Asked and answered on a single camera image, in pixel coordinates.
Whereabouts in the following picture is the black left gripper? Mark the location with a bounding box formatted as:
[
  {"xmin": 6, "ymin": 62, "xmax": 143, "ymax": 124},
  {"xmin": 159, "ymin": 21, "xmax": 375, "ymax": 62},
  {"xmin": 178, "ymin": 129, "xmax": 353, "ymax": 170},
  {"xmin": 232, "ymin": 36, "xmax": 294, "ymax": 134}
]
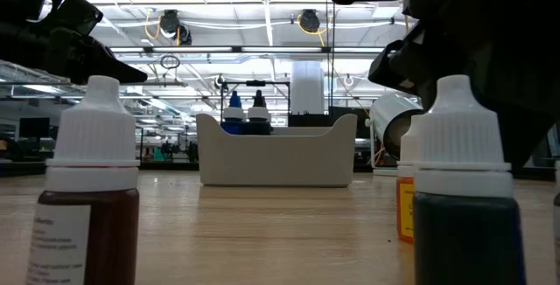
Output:
[{"xmin": 0, "ymin": 18, "xmax": 149, "ymax": 86}]

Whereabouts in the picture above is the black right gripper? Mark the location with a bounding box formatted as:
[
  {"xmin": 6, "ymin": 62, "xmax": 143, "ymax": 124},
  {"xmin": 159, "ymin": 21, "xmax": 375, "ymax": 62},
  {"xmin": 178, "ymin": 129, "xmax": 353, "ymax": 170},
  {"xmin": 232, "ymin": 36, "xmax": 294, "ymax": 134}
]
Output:
[{"xmin": 367, "ymin": 0, "xmax": 560, "ymax": 173}]

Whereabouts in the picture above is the large blue-capped colouring bottle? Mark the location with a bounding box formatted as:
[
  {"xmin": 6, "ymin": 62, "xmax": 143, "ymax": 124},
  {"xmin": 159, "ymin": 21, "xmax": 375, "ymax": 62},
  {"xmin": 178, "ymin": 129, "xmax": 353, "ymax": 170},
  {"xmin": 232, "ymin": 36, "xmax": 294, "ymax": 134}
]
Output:
[{"xmin": 220, "ymin": 90, "xmax": 247, "ymax": 136}]

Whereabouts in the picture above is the small yellow-label orange dropper bottle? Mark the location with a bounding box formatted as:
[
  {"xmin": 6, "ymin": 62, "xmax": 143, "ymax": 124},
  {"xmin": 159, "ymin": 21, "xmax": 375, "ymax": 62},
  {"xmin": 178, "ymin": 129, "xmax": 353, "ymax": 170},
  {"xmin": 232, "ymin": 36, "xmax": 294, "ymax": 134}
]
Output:
[{"xmin": 395, "ymin": 114, "xmax": 424, "ymax": 245}]

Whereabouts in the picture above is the large black-capped colouring bottle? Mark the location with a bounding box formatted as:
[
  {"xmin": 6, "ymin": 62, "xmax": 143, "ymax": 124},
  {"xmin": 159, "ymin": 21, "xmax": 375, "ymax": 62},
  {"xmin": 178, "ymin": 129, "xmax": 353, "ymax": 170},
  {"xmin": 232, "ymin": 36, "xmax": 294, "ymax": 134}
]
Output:
[{"xmin": 246, "ymin": 89, "xmax": 273, "ymax": 136}]

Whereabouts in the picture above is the dark computer monitor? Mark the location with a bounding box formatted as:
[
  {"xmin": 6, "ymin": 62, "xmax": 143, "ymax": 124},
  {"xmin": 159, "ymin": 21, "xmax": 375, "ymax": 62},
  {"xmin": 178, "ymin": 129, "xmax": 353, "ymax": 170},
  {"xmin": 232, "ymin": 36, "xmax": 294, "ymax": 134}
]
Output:
[{"xmin": 17, "ymin": 116, "xmax": 51, "ymax": 140}]

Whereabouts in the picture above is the small dark blue dropper bottle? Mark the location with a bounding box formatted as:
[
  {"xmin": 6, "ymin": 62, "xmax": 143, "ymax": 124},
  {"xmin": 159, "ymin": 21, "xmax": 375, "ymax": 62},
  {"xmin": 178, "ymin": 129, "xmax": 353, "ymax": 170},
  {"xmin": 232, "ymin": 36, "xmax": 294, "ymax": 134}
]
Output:
[{"xmin": 412, "ymin": 73, "xmax": 528, "ymax": 285}]

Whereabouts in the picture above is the small brown dropper bottle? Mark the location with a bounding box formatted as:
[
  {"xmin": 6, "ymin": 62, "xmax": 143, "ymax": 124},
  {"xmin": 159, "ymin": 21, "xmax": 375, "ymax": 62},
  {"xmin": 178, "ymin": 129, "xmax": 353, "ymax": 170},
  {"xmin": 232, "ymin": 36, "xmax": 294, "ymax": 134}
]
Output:
[{"xmin": 24, "ymin": 74, "xmax": 142, "ymax": 285}]

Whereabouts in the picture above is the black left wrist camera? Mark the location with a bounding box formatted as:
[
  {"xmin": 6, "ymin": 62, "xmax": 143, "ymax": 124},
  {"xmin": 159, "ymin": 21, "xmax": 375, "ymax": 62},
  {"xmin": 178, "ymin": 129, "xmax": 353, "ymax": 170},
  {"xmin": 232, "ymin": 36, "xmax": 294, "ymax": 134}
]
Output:
[{"xmin": 51, "ymin": 0, "xmax": 105, "ymax": 37}]

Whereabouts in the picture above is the black ceiling cable reel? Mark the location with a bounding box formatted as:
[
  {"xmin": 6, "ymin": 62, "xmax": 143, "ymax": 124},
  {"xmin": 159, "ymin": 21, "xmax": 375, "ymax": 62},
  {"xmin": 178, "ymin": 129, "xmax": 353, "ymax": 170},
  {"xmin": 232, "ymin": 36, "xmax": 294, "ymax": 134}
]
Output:
[
  {"xmin": 157, "ymin": 9, "xmax": 193, "ymax": 46},
  {"xmin": 298, "ymin": 9, "xmax": 323, "ymax": 33}
]

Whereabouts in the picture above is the small black frame rig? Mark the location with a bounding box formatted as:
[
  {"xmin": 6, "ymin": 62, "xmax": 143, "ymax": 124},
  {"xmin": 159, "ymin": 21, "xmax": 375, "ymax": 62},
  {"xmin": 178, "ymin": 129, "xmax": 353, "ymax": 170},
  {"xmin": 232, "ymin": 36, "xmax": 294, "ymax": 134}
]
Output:
[{"xmin": 219, "ymin": 80, "xmax": 291, "ymax": 124}]

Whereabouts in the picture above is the white plastic handled bin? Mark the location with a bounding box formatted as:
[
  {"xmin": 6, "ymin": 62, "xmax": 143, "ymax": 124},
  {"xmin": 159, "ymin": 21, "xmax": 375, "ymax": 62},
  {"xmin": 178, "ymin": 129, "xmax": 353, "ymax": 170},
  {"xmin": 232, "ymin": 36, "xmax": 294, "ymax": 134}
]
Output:
[{"xmin": 195, "ymin": 113, "xmax": 359, "ymax": 189}]

